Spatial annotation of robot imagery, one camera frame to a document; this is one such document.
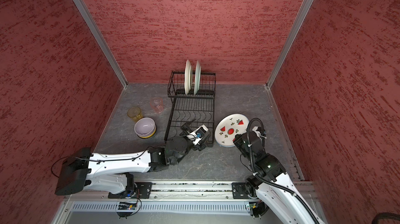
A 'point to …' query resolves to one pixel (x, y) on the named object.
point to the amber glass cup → (135, 113)
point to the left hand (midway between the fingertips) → (201, 129)
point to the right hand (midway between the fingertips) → (232, 138)
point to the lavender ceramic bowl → (145, 126)
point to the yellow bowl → (147, 136)
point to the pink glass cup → (157, 104)
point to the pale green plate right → (197, 77)
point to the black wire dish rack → (184, 107)
